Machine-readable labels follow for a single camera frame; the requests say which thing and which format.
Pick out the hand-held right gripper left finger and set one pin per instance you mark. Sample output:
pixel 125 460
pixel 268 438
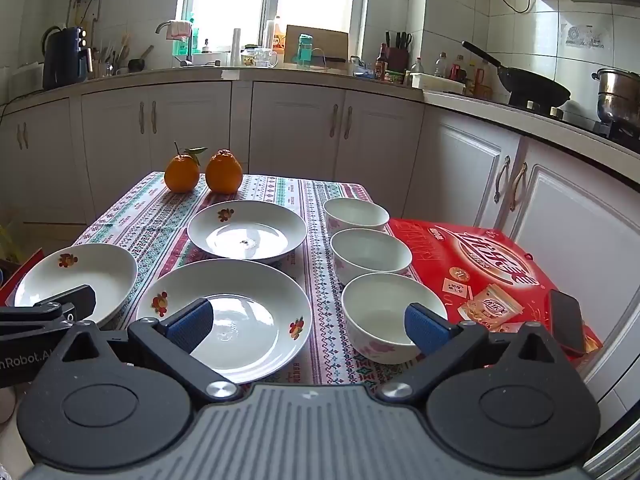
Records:
pixel 192 325

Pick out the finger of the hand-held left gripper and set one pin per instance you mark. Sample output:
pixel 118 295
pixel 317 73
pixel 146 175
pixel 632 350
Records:
pixel 70 297

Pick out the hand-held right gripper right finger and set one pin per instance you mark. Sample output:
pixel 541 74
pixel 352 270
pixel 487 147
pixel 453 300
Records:
pixel 425 327

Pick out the white plate with fruit print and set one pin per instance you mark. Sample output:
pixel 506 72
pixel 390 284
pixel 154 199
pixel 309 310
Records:
pixel 90 270
pixel 260 290
pixel 260 225

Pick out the white bowl with pink flowers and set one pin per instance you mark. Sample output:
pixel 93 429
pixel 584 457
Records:
pixel 380 310
pixel 370 250
pixel 355 210

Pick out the red cardboard box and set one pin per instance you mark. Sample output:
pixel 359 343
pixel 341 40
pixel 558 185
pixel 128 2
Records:
pixel 20 272

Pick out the red printed gift box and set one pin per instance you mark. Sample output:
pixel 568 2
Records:
pixel 450 260

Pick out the patterned red green tablecloth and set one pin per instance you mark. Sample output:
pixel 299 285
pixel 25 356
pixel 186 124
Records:
pixel 315 280

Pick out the black smartphone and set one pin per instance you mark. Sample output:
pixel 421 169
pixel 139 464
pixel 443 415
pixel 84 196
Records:
pixel 567 320

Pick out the orange with stem and leaf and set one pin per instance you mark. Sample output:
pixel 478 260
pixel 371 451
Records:
pixel 181 175

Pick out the bumpy orange without leaf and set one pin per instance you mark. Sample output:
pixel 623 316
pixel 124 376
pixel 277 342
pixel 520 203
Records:
pixel 224 172

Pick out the dark blue air fryer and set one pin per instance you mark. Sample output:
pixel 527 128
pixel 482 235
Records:
pixel 65 60

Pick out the utensil holder with utensils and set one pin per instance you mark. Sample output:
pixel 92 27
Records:
pixel 110 62

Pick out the white plastic tray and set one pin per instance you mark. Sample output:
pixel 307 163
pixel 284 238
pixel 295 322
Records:
pixel 435 82

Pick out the clear bottle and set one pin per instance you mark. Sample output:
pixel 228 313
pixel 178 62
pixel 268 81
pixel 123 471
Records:
pixel 440 66

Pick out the black wok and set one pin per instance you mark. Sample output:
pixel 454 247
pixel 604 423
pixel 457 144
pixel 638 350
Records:
pixel 535 87

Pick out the brown sauce bottle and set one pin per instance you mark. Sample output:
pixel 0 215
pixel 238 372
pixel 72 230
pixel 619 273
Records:
pixel 381 65

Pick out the metal kitchen faucet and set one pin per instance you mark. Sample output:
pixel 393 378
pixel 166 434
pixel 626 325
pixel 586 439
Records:
pixel 189 55

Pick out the knife block with knives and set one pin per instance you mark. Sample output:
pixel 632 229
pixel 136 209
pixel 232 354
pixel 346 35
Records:
pixel 397 57

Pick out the green dish soap bottle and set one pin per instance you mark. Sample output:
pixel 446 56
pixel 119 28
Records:
pixel 177 47

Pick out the glass jar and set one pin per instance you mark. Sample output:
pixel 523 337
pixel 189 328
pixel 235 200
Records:
pixel 248 57

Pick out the black gas stove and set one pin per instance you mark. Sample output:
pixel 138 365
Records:
pixel 620 132

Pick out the glass mug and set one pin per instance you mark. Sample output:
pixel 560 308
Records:
pixel 264 57

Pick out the stack of plastic cups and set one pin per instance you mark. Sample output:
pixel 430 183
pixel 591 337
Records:
pixel 236 47

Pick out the white towel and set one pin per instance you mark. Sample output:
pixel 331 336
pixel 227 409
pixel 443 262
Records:
pixel 179 29

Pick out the teal water bottle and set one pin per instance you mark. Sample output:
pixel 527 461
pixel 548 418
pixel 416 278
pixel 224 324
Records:
pixel 305 50

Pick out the cooking oil bottle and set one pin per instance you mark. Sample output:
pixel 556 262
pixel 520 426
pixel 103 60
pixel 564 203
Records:
pixel 276 37

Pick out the brown cutting board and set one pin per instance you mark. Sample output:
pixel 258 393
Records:
pixel 327 42

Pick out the steel cooking pot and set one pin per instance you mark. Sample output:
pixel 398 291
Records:
pixel 620 92

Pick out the kitchen window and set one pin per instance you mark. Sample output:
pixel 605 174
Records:
pixel 225 0

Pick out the wall sticker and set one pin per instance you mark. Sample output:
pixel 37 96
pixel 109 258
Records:
pixel 585 36

